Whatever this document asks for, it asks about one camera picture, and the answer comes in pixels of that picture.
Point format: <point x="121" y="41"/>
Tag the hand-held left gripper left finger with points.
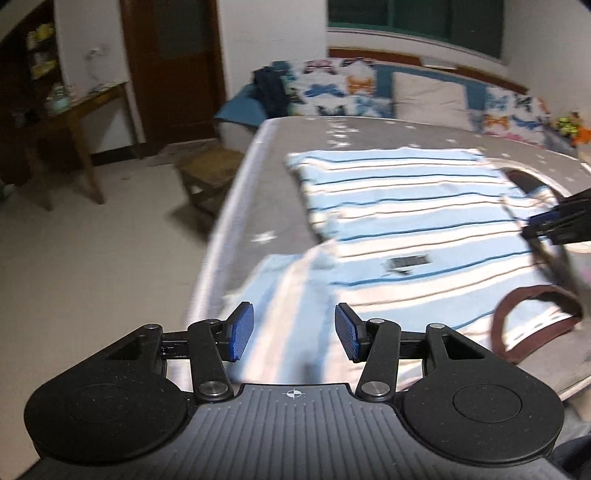
<point x="242" y="330"/>

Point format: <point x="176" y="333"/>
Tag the dark wooden shelf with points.
<point x="18" y="92"/>

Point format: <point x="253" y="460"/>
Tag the grey pillow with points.
<point x="431" y="101"/>

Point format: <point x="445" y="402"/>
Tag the grey book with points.
<point x="438" y="62"/>

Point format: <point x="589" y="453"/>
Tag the wooden stool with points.
<point x="210" y="168"/>

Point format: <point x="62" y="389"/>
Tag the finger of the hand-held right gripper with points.
<point x="545" y="218"/>
<point x="575" y="197"/>

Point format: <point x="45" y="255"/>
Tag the blue white striped shirt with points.
<point x="415" y="207"/>

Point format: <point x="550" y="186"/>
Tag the teal jar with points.
<point x="59" y="100"/>

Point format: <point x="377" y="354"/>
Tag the blue sofa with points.
<point x="240" y="113"/>

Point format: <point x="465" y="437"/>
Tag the green framed window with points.
<point x="415" y="18"/>

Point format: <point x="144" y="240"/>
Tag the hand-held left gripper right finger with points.
<point x="347" y="332"/>

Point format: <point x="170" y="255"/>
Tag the teddy bear in yellow vest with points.
<point x="567" y="123"/>

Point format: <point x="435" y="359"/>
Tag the small butterfly print cushion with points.
<point x="512" y="115"/>

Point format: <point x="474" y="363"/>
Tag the large butterfly print cushion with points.
<point x="332" y="90"/>

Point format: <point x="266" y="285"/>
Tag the wooden side table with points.
<point x="83" y="108"/>

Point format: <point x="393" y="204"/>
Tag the dark blue backpack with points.
<point x="271" y="92"/>

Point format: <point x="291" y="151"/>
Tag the orange plush toy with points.
<point x="582" y="136"/>

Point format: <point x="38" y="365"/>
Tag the dark wooden door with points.
<point x="175" y="92"/>

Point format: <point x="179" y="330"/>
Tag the wooden sofa ledge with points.
<point x="369" y="53"/>

